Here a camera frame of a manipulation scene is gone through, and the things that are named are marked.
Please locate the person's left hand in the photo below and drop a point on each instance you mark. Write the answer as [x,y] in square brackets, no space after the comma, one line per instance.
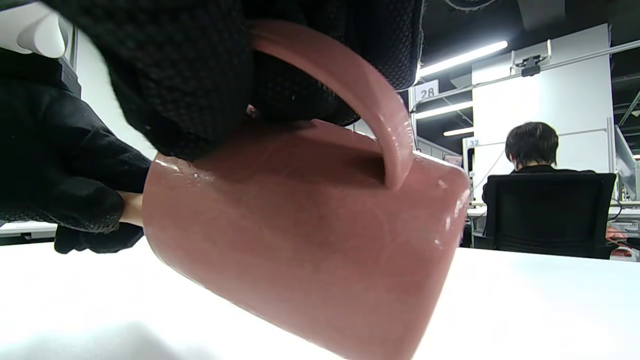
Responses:
[95,240]

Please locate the person's right hand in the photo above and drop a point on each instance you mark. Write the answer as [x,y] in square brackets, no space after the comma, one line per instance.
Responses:
[190,75]

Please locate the pink water cup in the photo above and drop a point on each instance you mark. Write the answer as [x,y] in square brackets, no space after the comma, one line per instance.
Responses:
[300,240]

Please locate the person's left forearm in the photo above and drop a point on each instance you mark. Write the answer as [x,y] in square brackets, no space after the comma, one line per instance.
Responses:
[60,150]

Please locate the white rounded device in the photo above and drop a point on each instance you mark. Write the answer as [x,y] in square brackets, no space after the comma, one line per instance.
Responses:
[40,32]

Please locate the white number sign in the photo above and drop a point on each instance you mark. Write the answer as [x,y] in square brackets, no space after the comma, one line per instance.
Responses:
[426,91]

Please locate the row of ceiling tube lights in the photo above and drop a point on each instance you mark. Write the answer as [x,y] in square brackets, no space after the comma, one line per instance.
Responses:
[465,57]

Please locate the black mesh office chair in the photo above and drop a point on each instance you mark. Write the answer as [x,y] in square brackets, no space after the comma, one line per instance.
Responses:
[550,215]

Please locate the black ceiling camera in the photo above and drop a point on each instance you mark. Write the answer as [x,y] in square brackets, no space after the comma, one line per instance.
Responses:
[531,66]

